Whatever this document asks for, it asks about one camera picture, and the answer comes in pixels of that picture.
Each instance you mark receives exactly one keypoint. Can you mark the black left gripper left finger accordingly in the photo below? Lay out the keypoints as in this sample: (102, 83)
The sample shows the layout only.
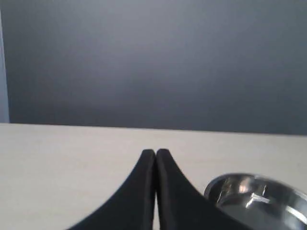
(131, 207)

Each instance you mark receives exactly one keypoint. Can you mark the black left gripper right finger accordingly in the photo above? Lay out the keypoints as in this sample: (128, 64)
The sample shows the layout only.
(181, 206)

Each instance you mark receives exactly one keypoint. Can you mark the round steel tray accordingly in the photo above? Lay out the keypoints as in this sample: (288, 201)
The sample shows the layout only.
(259, 202)

